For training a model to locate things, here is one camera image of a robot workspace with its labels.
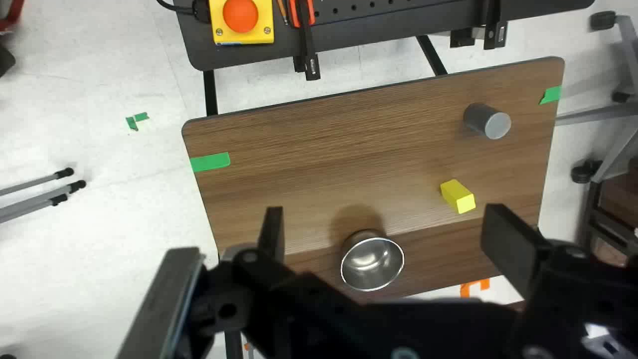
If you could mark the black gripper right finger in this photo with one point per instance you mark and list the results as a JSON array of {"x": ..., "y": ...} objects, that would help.
[{"x": 514, "y": 245}]

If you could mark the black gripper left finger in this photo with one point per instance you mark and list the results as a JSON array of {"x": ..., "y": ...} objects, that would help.
[{"x": 272, "y": 235}]

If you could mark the grey cylinder object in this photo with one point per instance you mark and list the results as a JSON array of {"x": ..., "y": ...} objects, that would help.
[{"x": 486, "y": 119}]

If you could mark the silver metal pot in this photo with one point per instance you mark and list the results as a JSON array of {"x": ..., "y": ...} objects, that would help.
[{"x": 372, "y": 261}]

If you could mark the yellow rectangular block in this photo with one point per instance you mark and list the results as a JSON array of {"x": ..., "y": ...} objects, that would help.
[{"x": 458, "y": 195}]

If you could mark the green tape strip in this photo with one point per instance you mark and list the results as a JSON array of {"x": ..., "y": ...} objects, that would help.
[{"x": 211, "y": 161}]

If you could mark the green tape strip corner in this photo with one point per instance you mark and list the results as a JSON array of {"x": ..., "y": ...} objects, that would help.
[{"x": 552, "y": 95}]

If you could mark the yellow emergency stop button box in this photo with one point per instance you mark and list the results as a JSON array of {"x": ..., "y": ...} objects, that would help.
[{"x": 243, "y": 22}]

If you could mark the black perforated workbench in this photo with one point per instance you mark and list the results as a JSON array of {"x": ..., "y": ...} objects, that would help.
[{"x": 352, "y": 22}]

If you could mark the orange handled black clamp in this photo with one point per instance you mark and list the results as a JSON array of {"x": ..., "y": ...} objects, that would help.
[{"x": 302, "y": 18}]

